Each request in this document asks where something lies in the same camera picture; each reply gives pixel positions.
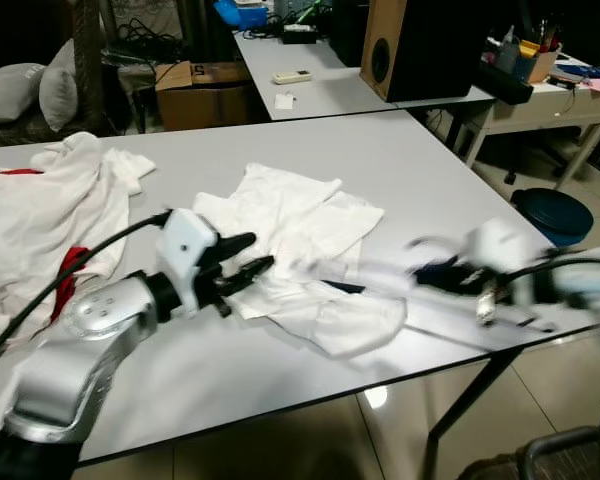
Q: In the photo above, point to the white shirt dark lettering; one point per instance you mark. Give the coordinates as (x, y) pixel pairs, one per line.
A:
(300, 220)

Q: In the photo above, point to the white remote control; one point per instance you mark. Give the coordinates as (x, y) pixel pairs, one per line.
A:
(292, 76)

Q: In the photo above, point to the crumpled white garment pile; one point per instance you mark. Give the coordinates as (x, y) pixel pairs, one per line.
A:
(40, 220)

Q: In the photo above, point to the pen holder with tools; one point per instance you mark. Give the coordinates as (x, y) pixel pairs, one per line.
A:
(530, 62)

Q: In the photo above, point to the blue plastic object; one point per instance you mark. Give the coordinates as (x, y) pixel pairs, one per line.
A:
(240, 12)

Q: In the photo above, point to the long black case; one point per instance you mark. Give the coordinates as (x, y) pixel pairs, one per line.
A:
(505, 85)

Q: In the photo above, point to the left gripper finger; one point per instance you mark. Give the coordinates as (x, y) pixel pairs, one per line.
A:
(250, 274)
(235, 246)

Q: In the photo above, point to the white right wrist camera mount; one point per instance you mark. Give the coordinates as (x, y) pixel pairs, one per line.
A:
(500, 245)

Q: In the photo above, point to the small black box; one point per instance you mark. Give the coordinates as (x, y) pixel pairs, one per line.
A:
(298, 33)

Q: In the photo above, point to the wooden black loudspeaker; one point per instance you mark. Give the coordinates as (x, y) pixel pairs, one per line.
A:
(430, 45)

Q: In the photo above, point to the grey frame mesh chair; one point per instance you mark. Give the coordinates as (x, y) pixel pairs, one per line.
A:
(555, 440)

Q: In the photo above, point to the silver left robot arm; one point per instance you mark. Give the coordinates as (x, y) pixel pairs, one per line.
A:
(80, 340)

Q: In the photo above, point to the cluttered white desk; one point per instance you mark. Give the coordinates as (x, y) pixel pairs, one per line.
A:
(540, 105)

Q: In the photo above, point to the open brown cardboard box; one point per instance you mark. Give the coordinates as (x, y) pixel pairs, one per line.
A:
(205, 105)

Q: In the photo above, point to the white table black legs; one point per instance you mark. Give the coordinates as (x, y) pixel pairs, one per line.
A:
(330, 140)

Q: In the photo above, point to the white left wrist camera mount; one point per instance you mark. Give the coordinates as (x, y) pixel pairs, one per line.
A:
(185, 240)

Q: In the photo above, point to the dark blue round bin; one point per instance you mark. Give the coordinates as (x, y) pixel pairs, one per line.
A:
(555, 215)

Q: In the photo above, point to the white side table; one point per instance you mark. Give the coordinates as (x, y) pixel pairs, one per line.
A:
(330, 95)

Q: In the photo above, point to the grey pillow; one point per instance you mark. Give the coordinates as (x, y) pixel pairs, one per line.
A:
(58, 90)
(10, 92)

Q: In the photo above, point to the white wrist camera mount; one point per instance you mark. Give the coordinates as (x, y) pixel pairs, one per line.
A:
(185, 240)
(500, 245)

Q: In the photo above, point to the small white card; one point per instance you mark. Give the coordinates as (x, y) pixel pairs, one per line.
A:
(285, 100)

